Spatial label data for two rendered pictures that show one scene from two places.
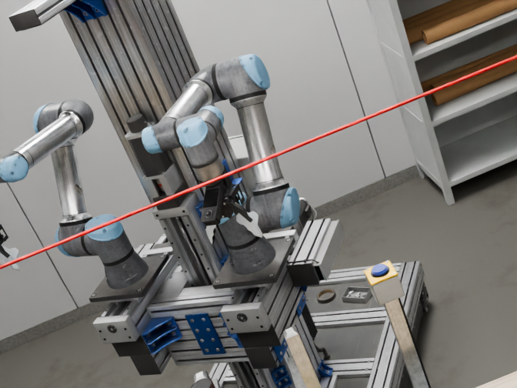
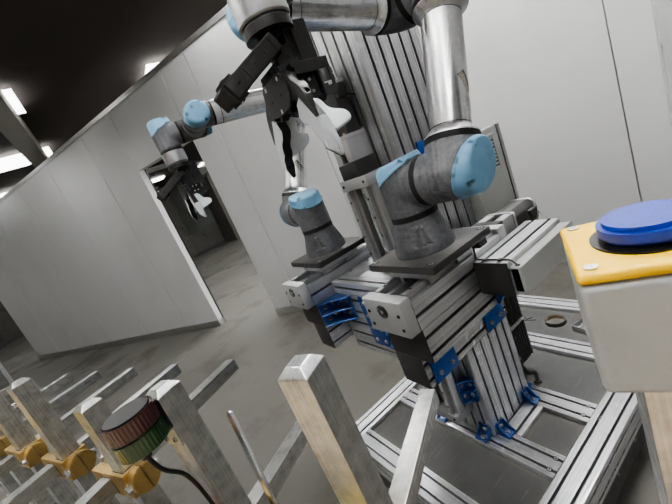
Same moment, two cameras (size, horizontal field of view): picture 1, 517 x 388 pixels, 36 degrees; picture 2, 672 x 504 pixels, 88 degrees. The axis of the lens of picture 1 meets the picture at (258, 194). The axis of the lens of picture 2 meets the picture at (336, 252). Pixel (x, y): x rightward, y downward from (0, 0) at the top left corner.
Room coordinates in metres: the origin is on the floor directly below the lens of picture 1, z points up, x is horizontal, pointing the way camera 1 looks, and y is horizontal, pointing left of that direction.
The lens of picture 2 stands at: (1.45, -0.16, 1.31)
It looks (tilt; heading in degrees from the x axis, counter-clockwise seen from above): 13 degrees down; 32
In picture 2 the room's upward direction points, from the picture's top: 23 degrees counter-clockwise
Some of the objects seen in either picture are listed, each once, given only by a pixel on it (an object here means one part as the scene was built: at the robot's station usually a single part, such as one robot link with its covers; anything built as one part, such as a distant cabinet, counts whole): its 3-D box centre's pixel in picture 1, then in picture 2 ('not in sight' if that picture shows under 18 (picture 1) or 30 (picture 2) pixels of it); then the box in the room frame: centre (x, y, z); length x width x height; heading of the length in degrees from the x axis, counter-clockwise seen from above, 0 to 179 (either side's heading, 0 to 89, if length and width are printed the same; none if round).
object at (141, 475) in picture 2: not in sight; (127, 472); (1.67, 0.58, 0.94); 0.14 x 0.06 x 0.05; 89
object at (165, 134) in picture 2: not in sight; (165, 136); (2.33, 0.83, 1.61); 0.09 x 0.08 x 0.11; 144
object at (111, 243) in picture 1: (106, 236); (308, 208); (2.52, 0.54, 1.20); 0.13 x 0.12 x 0.14; 54
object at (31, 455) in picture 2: not in sight; (29, 451); (1.67, 1.08, 0.94); 0.14 x 0.06 x 0.05; 89
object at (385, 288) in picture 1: (384, 283); (660, 299); (1.66, -0.20, 1.18); 0.07 x 0.07 x 0.08; 89
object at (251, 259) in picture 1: (248, 248); (419, 228); (2.28, 0.10, 1.09); 0.15 x 0.15 x 0.10
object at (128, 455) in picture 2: not in sight; (141, 436); (1.62, 0.31, 1.10); 0.06 x 0.06 x 0.02
